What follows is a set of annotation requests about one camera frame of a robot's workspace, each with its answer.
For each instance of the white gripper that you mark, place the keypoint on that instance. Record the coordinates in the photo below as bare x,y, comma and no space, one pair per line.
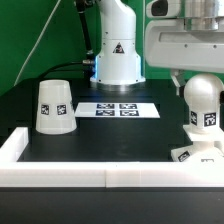
169,45

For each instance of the white lamp bulb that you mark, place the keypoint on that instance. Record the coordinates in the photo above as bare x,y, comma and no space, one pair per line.
202,95

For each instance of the white lamp base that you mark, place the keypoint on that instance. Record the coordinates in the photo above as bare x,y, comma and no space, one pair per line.
207,146

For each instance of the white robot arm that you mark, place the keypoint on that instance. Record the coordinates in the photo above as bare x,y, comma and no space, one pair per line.
117,67

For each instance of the white lamp shade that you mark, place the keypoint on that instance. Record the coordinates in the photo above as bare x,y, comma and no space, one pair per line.
55,113

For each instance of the white marker plate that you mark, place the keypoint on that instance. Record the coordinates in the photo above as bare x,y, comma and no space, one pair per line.
117,110

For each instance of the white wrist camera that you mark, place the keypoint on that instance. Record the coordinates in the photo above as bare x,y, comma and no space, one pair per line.
163,9

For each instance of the white U-shaped fence frame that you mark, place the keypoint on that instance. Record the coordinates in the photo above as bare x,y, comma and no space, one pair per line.
14,173

